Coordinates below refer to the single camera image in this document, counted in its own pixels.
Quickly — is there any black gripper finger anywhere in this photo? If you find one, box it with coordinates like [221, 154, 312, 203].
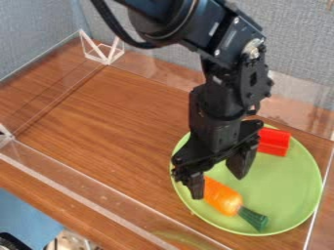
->
[183, 172, 204, 199]
[225, 144, 257, 180]

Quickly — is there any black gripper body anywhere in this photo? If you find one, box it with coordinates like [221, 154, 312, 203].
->
[171, 85, 263, 182]

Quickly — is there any orange toy carrot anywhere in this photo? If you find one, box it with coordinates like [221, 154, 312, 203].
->
[203, 177, 268, 231]

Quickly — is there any black blue robot arm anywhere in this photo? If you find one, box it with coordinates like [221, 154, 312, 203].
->
[89, 0, 273, 199]

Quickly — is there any green plate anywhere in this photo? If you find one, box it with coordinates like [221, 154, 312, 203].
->
[172, 139, 322, 236]

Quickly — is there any red plastic block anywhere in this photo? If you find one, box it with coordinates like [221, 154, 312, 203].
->
[257, 127, 291, 156]

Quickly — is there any clear acrylic enclosure wall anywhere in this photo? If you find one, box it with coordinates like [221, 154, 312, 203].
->
[0, 36, 334, 250]

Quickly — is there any clear acrylic corner bracket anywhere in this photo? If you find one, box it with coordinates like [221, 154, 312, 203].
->
[78, 29, 125, 65]

